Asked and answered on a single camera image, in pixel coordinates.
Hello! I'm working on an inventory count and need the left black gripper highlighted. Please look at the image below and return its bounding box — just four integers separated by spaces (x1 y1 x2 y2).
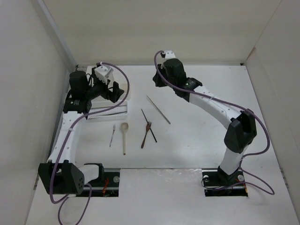
85 68 124 103

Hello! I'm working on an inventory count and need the silver metal chopstick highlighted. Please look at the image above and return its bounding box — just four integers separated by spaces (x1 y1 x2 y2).
146 95 171 125

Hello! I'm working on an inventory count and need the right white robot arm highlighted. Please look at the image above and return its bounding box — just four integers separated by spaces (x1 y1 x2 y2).
153 58 257 185

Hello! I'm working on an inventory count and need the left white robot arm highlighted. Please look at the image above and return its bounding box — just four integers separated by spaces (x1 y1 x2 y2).
38 68 124 195

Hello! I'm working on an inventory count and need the white rectangular box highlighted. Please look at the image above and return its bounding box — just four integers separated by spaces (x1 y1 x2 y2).
86 66 97 79

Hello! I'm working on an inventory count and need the white perforated basket tray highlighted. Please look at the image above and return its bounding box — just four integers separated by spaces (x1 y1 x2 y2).
88 100 128 122

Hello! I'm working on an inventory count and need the black chopstick under fork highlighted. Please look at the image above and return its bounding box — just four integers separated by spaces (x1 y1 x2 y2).
140 108 158 143

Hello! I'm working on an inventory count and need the small silver fork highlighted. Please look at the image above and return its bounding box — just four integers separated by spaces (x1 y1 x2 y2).
109 124 116 147

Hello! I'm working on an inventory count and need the beige wooden spoon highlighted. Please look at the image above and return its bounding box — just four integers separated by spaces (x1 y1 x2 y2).
120 122 129 155

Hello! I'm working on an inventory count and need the brown wooden fork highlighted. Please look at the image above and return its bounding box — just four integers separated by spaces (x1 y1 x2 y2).
141 122 152 149

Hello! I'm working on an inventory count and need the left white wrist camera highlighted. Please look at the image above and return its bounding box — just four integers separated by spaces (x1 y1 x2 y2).
94 65 114 84

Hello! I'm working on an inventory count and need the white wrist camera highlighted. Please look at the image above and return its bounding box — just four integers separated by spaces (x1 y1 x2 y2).
160 50 176 60
94 65 114 84

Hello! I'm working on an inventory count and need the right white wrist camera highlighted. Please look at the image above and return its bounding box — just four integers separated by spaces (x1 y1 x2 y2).
160 50 176 60

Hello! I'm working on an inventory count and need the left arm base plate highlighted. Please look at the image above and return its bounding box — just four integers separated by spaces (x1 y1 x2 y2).
75 165 120 197

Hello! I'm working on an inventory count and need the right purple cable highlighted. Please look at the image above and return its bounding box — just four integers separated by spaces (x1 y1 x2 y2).
153 50 275 195

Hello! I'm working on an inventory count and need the purple cable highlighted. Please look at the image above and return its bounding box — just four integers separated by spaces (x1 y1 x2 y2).
153 50 275 195
49 61 130 222

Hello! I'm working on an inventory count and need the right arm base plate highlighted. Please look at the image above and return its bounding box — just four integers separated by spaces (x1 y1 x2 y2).
201 168 248 197

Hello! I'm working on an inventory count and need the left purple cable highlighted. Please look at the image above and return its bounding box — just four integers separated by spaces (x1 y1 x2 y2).
49 61 130 222

